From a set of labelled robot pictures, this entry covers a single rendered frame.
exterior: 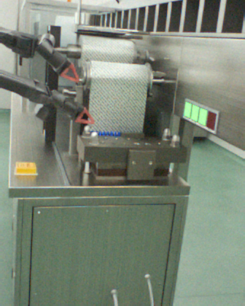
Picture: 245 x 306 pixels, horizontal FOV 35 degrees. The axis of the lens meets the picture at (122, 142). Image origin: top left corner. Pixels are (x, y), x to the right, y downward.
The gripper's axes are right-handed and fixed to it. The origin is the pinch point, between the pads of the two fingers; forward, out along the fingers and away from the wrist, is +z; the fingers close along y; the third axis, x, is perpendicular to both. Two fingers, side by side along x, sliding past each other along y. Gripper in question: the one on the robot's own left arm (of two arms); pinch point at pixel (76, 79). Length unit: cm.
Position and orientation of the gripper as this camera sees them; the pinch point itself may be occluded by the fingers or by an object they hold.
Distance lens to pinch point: 159.7
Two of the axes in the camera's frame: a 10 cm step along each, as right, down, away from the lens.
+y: 2.9, 3.0, -9.1
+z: 6.7, 6.2, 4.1
